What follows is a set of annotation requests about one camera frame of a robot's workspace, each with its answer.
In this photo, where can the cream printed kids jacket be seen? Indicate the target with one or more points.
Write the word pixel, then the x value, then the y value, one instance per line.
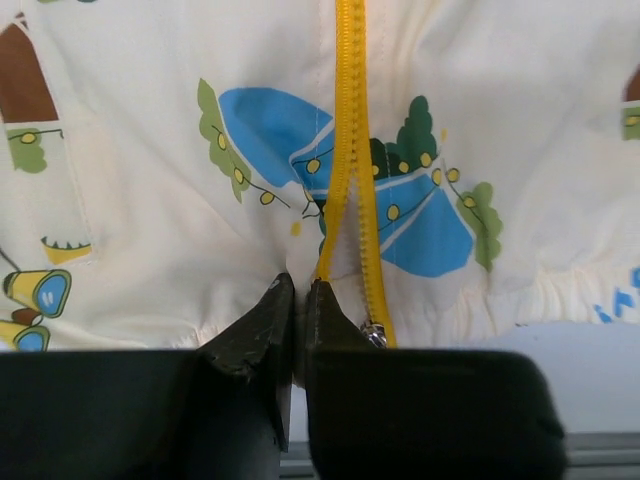
pixel 453 169

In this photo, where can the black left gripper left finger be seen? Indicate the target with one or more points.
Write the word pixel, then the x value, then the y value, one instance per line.
pixel 220 411

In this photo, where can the silver zipper slider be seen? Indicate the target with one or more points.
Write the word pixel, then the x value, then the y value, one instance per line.
pixel 375 334

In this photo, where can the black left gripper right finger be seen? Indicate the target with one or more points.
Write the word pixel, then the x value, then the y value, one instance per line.
pixel 378 413

